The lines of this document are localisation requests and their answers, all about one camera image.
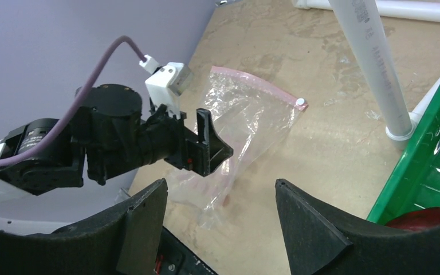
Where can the white PVC pipe frame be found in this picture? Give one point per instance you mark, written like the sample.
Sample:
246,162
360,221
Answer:
362,26

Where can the dark red toy apple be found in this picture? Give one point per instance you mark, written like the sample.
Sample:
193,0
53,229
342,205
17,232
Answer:
417,220

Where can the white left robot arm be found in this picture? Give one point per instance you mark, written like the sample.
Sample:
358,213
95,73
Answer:
107,138

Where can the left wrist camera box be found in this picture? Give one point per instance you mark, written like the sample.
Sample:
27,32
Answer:
166,84

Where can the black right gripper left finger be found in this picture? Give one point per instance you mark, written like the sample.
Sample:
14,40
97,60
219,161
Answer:
122,239

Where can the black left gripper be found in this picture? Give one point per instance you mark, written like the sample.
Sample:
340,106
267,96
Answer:
162,137

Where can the clear zip top bag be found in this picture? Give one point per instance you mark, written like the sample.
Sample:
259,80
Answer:
251,115

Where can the green plastic tray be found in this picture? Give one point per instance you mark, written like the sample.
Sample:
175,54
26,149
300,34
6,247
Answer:
414,183

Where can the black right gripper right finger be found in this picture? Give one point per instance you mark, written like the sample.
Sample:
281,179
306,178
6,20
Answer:
322,239

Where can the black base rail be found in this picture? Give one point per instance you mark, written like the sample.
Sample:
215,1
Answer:
175,258

